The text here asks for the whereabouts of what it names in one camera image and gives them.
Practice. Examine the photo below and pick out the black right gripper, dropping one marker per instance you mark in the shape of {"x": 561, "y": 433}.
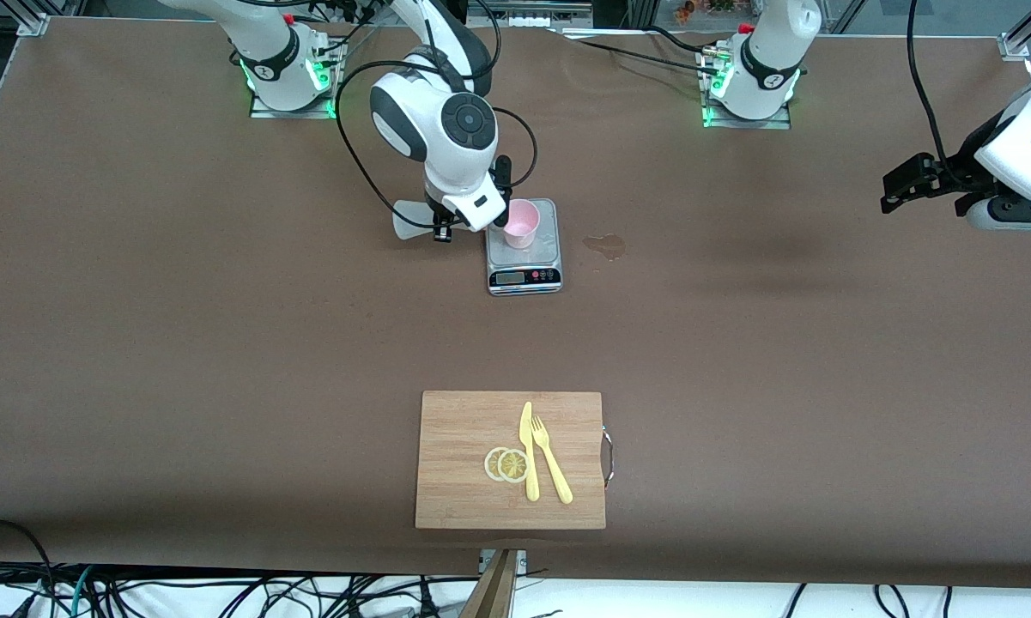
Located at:
{"x": 502, "y": 174}

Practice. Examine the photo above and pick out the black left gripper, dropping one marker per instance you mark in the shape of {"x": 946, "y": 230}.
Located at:
{"x": 953, "y": 171}

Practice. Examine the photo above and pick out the yellow plastic fork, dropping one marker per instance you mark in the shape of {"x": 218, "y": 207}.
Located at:
{"x": 560, "y": 481}

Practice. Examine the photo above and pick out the wooden cutting board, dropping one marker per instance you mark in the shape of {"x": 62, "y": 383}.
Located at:
{"x": 455, "y": 498}

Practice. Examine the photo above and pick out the wooden post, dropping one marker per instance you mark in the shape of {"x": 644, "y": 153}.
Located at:
{"x": 494, "y": 596}

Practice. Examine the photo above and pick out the lemon slice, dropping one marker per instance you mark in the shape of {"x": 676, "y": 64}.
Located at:
{"x": 490, "y": 463}
{"x": 512, "y": 465}

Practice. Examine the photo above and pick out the clear squeeze bottle orange cap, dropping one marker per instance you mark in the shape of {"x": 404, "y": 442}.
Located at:
{"x": 412, "y": 221}

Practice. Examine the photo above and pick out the silver digital kitchen scale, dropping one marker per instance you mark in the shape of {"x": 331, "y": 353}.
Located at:
{"x": 542, "y": 257}

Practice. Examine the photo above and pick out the white power strip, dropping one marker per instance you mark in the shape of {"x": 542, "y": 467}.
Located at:
{"x": 528, "y": 15}

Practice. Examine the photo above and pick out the yellow plastic knife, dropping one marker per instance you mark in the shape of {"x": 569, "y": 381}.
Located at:
{"x": 531, "y": 472}

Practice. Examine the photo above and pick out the small metal bracket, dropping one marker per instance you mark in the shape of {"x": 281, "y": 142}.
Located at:
{"x": 521, "y": 562}

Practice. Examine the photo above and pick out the pink plastic cup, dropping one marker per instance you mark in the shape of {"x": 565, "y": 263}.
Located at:
{"x": 525, "y": 227}

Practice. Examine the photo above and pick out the brown table cover sheet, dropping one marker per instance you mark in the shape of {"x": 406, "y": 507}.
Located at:
{"x": 223, "y": 429}

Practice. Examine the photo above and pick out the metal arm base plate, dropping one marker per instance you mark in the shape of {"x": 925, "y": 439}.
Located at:
{"x": 292, "y": 113}
{"x": 747, "y": 124}

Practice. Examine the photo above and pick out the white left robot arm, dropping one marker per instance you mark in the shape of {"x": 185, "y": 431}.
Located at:
{"x": 768, "y": 51}

